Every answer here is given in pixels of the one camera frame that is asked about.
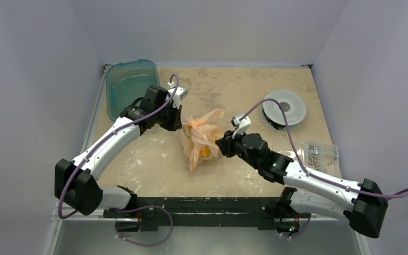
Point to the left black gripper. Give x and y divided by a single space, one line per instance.
176 123

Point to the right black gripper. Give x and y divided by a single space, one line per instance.
230 145

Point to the orange plastic bag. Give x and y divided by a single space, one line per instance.
198 137

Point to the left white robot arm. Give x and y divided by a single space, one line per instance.
76 180

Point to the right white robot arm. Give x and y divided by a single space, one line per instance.
362 204

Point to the teal plastic container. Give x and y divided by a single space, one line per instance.
125 82

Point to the white filament spool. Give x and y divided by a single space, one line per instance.
293 106

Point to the clear screw box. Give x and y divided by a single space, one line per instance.
321 156

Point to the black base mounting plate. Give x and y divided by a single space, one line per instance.
189 204

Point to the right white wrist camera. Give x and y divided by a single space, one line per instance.
241 124

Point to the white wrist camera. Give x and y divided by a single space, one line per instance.
241 124
177 94

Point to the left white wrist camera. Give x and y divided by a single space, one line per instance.
177 94

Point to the aluminium frame rail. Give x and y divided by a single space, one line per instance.
66 213

